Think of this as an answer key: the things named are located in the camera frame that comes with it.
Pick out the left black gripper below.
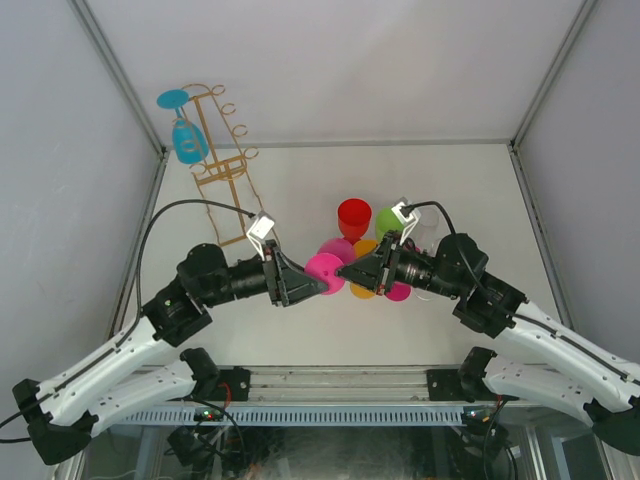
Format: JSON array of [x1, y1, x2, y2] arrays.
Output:
[[201, 239, 328, 308]]

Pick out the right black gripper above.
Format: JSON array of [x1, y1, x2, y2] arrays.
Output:
[[335, 231, 462, 300]]

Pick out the orange plastic wine glass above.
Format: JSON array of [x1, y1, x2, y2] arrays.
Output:
[[350, 239, 378, 300]]

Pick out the magenta wine glass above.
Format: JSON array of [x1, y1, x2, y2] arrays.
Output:
[[304, 238, 356, 295], [383, 237, 421, 303]]

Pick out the green plastic wine glass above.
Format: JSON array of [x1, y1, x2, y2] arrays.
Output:
[[375, 207, 403, 243]]

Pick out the red plastic wine glass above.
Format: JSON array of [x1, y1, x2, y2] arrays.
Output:
[[337, 198, 372, 242]]

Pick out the cyan plastic wine glass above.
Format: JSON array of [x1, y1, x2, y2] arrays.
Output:
[[156, 89, 209, 165]]

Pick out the clear wine glass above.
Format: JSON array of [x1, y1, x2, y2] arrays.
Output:
[[414, 293, 433, 302], [413, 206, 440, 249]]

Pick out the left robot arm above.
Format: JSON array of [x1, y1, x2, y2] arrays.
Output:
[[12, 241, 329, 466]]

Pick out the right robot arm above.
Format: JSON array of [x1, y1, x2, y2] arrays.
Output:
[[336, 233, 639, 455]]

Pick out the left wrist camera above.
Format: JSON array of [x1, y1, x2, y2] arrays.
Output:
[[245, 211, 276, 260]]

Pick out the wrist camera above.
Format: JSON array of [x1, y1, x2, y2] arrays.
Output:
[[391, 197, 421, 245], [245, 211, 276, 260]]

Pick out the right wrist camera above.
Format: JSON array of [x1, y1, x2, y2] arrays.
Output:
[[391, 197, 421, 245]]

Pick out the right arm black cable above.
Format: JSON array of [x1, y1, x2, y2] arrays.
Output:
[[406, 200, 640, 386]]

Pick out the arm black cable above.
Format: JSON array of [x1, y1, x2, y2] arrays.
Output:
[[406, 200, 640, 386], [0, 198, 258, 445]]

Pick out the gold wire glass rack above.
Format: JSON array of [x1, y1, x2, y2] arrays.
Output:
[[181, 83, 264, 246]]

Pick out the aluminium mounting rail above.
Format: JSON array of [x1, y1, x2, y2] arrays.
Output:
[[134, 363, 566, 406]]

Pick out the left black base bracket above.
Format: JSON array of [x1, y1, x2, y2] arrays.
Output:
[[196, 366, 251, 402]]

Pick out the black base bracket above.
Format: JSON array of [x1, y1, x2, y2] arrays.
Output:
[[196, 366, 251, 402], [426, 368, 472, 402]]

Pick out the right black base bracket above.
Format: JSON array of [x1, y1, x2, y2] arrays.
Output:
[[426, 368, 472, 402]]

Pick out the blue slotted cable duct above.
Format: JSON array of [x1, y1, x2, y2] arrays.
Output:
[[120, 405, 465, 427]]

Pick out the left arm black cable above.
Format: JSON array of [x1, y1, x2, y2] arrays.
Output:
[[0, 198, 258, 445]]

